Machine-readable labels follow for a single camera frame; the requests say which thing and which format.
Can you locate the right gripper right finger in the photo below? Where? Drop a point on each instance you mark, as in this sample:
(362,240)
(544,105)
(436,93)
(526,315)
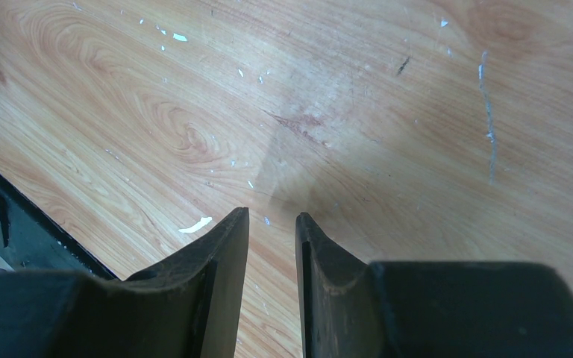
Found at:
(350,308)

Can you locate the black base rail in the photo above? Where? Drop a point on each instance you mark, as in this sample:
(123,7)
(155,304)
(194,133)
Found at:
(29,239)

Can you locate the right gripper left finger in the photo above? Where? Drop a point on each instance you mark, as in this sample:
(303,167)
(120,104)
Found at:
(186,305)

